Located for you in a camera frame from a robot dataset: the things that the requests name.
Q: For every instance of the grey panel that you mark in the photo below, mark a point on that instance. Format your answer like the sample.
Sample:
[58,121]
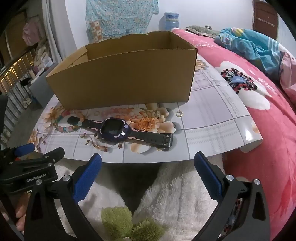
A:
[38,92]

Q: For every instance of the black purple smart watch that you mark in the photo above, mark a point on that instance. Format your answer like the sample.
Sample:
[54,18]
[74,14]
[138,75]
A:
[113,131]

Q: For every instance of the olive patterned pillow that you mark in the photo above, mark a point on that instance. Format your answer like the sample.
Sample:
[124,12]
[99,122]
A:
[198,31]

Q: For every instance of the floral plaid plastic mat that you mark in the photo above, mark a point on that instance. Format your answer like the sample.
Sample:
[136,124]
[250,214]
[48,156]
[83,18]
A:
[208,120]

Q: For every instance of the person's left hand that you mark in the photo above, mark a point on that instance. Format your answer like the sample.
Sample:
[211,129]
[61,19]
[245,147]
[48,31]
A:
[20,212]

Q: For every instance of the pink hanging garment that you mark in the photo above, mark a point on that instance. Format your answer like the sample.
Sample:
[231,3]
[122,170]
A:
[31,33]

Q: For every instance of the brown wooden cabinet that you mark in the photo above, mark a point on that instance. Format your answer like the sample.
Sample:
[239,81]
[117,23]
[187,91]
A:
[13,34]

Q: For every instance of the pink floral blanket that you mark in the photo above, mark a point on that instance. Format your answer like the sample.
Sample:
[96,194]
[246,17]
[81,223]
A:
[266,139]

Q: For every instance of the small silver rhinestone clip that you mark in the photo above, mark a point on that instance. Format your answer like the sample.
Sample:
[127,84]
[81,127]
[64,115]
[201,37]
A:
[158,114]

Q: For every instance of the white curtain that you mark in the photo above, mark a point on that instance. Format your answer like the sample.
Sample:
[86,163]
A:
[52,30]

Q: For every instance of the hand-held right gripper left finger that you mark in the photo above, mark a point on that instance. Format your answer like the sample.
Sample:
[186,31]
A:
[87,176]

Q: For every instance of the green fluffy cloth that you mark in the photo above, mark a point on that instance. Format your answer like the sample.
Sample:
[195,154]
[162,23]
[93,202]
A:
[115,217]

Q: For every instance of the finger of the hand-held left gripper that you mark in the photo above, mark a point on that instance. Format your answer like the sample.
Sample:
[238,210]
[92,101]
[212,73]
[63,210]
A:
[53,156]
[24,150]

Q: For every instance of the teal patterned blanket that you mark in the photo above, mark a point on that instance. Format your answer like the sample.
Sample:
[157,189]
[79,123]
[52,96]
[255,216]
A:
[254,48]

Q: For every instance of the orange checkered cloth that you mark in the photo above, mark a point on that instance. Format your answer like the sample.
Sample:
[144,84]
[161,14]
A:
[94,29]

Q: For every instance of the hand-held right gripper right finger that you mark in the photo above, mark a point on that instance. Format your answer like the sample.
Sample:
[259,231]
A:
[208,176]

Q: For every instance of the brown wooden door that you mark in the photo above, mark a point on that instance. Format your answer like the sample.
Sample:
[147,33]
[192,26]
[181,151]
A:
[263,16]

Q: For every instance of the blue water jug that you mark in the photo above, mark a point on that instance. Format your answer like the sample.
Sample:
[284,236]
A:
[171,22]

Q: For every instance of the brown cardboard box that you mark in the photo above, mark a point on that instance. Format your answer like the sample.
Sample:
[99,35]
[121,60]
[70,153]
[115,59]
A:
[120,78]

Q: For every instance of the teal floral hanging garment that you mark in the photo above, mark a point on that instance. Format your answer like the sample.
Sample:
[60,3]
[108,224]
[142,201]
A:
[120,16]

